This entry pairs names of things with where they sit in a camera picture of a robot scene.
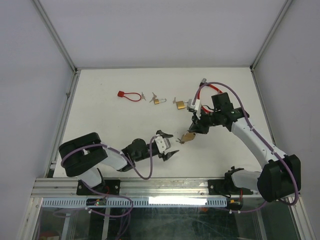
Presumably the small brass long-shackle padlock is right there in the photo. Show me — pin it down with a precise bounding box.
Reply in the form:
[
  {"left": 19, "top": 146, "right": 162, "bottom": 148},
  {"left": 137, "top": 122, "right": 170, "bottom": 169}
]
[{"left": 149, "top": 92, "right": 167, "bottom": 105}]

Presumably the left aluminium frame post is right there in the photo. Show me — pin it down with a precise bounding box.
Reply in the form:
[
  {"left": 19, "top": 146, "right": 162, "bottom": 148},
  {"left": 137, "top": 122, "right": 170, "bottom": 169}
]
[{"left": 31, "top": 0, "right": 81, "bottom": 76}]

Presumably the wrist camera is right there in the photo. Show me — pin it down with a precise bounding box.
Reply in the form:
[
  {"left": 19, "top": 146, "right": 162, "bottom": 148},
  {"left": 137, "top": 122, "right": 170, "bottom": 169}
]
[
  {"left": 154, "top": 135, "right": 172, "bottom": 154},
  {"left": 187, "top": 99, "right": 201, "bottom": 119}
]

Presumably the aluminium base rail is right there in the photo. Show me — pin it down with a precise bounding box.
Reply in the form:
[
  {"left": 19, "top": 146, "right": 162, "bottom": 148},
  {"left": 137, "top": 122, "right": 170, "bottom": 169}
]
[{"left": 31, "top": 176, "right": 303, "bottom": 200}]

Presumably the black mounting plate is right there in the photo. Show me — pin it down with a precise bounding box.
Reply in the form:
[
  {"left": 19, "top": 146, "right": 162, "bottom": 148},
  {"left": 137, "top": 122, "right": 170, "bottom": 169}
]
[
  {"left": 207, "top": 179, "right": 253, "bottom": 198},
  {"left": 76, "top": 179, "right": 121, "bottom": 196}
]

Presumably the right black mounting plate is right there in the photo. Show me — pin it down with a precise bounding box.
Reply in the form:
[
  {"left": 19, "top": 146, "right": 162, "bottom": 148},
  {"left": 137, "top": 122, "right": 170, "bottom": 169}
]
[{"left": 207, "top": 179, "right": 253, "bottom": 198}]

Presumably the medium brass padlock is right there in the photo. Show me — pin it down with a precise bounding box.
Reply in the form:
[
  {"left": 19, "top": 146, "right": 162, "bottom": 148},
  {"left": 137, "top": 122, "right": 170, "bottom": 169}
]
[{"left": 175, "top": 100, "right": 188, "bottom": 110}]

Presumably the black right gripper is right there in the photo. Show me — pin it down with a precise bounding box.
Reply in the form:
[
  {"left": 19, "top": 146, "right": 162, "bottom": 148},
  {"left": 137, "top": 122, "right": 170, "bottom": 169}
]
[{"left": 188, "top": 107, "right": 221, "bottom": 135}]

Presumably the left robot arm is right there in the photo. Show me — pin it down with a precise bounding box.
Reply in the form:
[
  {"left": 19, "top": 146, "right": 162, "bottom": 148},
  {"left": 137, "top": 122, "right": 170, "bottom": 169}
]
[{"left": 58, "top": 130, "right": 179, "bottom": 195}]

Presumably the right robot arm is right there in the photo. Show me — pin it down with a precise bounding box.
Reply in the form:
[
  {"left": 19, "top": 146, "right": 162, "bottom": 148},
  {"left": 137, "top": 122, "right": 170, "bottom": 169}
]
[{"left": 187, "top": 92, "right": 301, "bottom": 202}]

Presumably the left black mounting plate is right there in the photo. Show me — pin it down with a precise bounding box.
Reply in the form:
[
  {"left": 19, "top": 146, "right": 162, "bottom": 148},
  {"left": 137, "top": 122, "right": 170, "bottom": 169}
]
[{"left": 76, "top": 179, "right": 121, "bottom": 196}]

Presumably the red thin-cable padlock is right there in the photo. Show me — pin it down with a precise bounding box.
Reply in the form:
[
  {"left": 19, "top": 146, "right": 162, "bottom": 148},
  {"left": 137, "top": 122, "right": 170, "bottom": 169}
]
[{"left": 117, "top": 90, "right": 142, "bottom": 102}]

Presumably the thick red cable lock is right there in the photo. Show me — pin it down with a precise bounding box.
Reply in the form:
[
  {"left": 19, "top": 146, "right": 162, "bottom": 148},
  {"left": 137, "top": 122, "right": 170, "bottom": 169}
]
[{"left": 197, "top": 78, "right": 223, "bottom": 114}]

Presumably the white slotted cable duct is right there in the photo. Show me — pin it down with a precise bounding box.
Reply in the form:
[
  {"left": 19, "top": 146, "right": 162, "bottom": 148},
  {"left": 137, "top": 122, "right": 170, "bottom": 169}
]
[{"left": 42, "top": 196, "right": 227, "bottom": 208}]

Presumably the right aluminium frame post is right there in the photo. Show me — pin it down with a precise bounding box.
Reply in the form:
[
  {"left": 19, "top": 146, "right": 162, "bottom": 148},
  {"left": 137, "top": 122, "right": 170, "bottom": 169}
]
[{"left": 249, "top": 0, "right": 294, "bottom": 73}]

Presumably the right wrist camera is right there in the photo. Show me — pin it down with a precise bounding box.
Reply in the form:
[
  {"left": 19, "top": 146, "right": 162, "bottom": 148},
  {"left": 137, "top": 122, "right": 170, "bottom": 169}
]
[{"left": 187, "top": 99, "right": 201, "bottom": 119}]

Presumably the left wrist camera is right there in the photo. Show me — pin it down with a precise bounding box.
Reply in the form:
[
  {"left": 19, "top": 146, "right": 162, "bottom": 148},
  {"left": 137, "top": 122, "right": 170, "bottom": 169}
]
[{"left": 154, "top": 135, "right": 172, "bottom": 154}]

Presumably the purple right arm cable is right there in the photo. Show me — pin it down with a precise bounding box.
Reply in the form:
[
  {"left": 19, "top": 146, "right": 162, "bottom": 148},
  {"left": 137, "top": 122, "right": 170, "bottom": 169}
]
[{"left": 193, "top": 81, "right": 300, "bottom": 215}]

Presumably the large brass padlock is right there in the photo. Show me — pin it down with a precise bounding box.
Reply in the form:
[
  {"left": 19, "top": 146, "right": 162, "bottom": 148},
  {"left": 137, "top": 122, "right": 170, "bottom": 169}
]
[{"left": 176, "top": 131, "right": 197, "bottom": 145}]

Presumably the aluminium frame post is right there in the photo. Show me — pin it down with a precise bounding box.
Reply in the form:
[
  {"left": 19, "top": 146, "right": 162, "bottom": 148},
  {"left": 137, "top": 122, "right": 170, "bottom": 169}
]
[
  {"left": 31, "top": 0, "right": 81, "bottom": 76},
  {"left": 249, "top": 0, "right": 294, "bottom": 73}
]

